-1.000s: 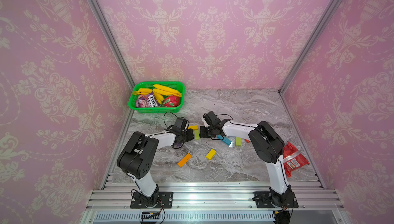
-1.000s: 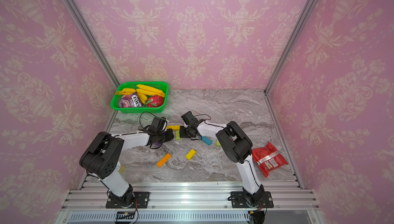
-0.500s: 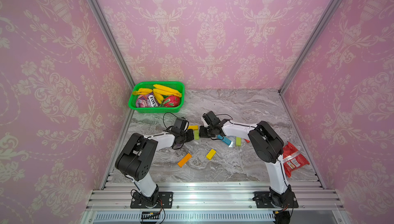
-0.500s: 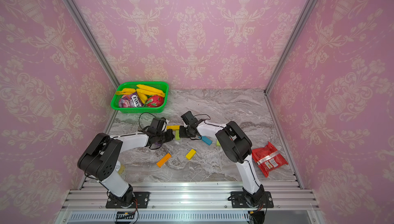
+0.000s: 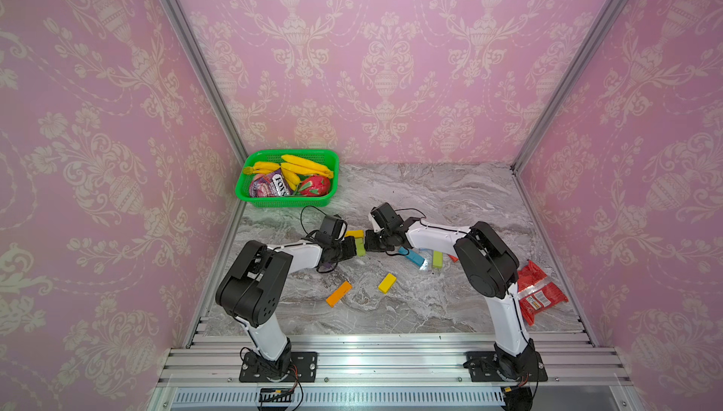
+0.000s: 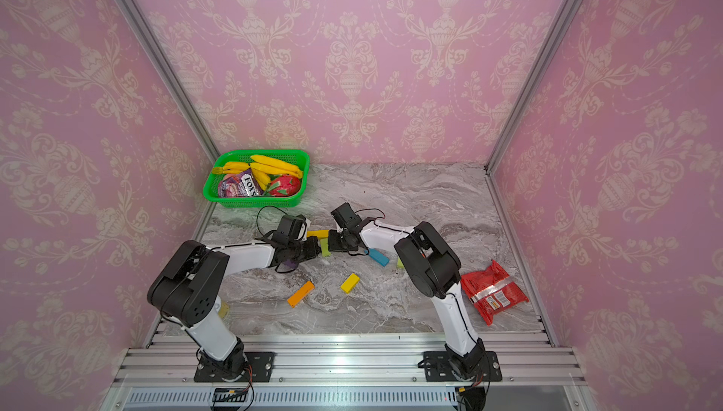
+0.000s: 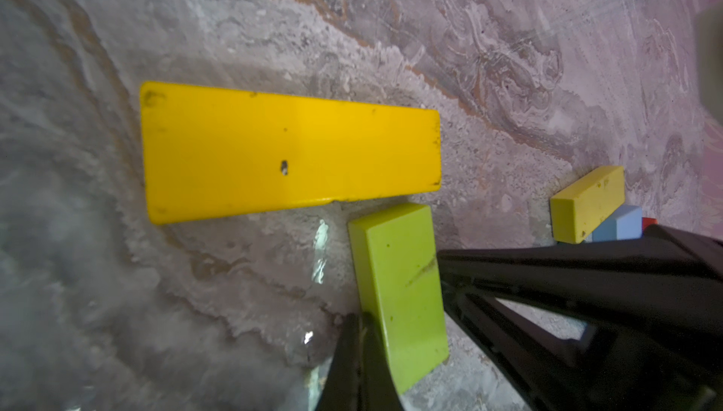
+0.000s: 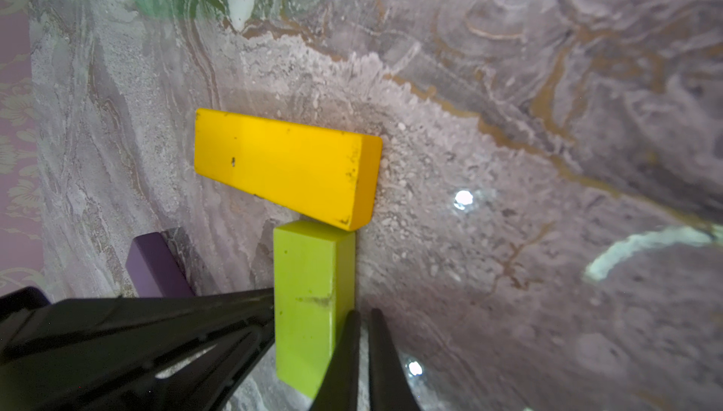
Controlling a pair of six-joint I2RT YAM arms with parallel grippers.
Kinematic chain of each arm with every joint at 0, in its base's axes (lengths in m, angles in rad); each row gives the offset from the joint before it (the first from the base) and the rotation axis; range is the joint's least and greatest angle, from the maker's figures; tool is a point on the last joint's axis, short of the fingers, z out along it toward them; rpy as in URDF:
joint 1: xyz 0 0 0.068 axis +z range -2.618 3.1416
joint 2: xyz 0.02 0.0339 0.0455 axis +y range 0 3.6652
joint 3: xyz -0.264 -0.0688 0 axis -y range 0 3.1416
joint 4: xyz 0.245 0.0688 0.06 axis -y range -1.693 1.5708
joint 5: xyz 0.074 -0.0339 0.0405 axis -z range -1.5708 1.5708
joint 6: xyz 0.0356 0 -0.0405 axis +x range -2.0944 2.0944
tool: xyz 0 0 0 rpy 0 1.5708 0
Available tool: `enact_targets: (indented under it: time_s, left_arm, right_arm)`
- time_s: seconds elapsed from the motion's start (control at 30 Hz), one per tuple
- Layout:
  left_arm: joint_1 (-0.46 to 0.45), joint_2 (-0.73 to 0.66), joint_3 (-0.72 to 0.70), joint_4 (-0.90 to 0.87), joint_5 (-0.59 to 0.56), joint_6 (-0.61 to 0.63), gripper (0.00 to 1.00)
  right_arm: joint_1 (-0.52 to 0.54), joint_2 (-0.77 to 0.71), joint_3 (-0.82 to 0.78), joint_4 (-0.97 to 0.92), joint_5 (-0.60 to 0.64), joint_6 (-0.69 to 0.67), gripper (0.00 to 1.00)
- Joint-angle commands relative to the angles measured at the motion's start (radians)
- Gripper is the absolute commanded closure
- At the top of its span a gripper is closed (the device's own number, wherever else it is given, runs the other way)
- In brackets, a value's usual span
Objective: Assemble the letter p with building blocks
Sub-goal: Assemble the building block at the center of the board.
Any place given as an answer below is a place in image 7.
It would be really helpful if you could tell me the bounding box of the light green block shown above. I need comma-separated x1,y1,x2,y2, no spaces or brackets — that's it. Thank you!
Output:
348,203,449,394

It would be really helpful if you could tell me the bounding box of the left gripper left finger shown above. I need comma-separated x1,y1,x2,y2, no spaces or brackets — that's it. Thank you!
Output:
316,312,403,411

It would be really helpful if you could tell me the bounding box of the yellow block top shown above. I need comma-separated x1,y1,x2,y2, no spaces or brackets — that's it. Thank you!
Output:
139,81,442,225

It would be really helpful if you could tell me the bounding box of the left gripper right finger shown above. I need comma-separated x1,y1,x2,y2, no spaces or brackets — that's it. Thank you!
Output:
437,225,722,410

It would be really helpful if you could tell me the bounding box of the yellow block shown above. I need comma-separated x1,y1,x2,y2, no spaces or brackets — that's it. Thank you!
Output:
139,81,442,225
550,165,625,244

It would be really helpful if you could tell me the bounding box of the light blue block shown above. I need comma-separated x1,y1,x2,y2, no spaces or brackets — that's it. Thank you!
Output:
592,204,643,243

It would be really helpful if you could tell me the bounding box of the yellow block right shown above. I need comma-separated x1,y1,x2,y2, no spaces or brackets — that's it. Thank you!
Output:
550,165,625,244

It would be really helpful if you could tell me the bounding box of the red block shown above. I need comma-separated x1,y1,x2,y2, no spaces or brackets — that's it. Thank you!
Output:
642,217,658,232

